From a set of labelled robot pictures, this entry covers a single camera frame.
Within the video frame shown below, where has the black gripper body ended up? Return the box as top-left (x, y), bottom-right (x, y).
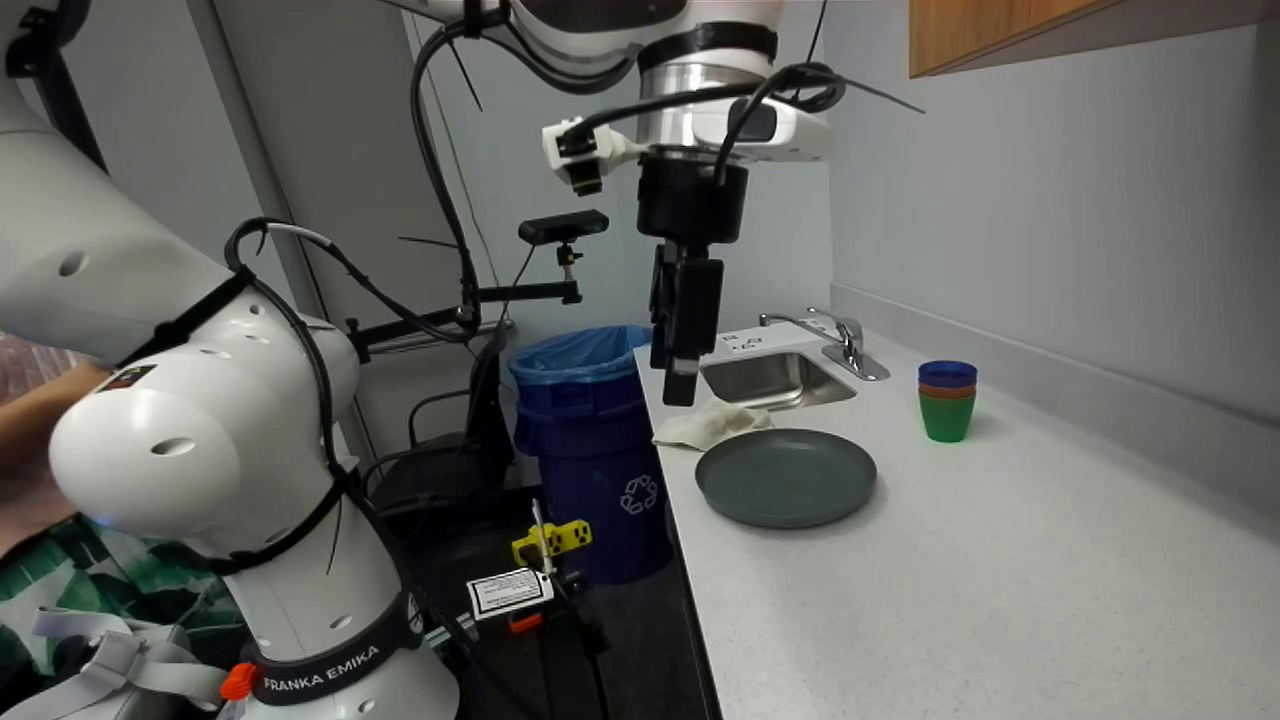
top-left (637, 153), bottom-right (750, 322)

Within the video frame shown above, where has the wooden cupboard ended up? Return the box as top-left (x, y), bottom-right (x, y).
top-left (906, 0), bottom-right (1271, 81)

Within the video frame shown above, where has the steel sink basin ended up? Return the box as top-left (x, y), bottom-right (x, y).
top-left (694, 349), bottom-right (858, 414)

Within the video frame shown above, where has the blue plastic bin liner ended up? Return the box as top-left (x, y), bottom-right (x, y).
top-left (507, 326), bottom-right (655, 394)

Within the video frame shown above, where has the chrome faucet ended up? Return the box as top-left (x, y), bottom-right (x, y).
top-left (754, 306), bottom-right (893, 390)

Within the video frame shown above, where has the blue recycling bin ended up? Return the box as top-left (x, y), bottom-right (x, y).
top-left (507, 326), bottom-right (676, 589)

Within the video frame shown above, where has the dark green plate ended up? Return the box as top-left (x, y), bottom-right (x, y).
top-left (691, 424), bottom-right (878, 536)

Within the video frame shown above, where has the yellow clamp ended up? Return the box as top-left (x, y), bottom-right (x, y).
top-left (507, 516), bottom-right (595, 578)

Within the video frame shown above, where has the blue plastic cup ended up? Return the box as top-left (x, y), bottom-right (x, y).
top-left (915, 356), bottom-right (978, 394)

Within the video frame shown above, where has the green plastic cup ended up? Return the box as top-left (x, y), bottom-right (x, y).
top-left (919, 394), bottom-right (978, 449)

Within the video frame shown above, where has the white label tag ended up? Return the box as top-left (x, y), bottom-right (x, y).
top-left (464, 566), bottom-right (554, 624)

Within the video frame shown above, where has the orange knob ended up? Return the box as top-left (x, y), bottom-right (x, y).
top-left (214, 662), bottom-right (260, 703)

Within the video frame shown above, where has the green patterned cloth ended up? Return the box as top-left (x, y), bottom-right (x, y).
top-left (0, 516), bottom-right (256, 720)

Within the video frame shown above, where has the person in pink shirt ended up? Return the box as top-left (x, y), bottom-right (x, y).
top-left (0, 331), bottom-right (113, 555)

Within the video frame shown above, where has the black stereo camera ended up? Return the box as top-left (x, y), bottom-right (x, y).
top-left (515, 207), bottom-right (610, 248)

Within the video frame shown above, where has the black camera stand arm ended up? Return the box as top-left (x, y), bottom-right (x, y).
top-left (351, 237), bottom-right (591, 354)

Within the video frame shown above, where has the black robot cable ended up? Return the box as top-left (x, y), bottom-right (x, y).
top-left (218, 12), bottom-right (851, 566)

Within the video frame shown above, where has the grey strap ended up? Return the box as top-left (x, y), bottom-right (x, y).
top-left (24, 603), bottom-right (232, 720)

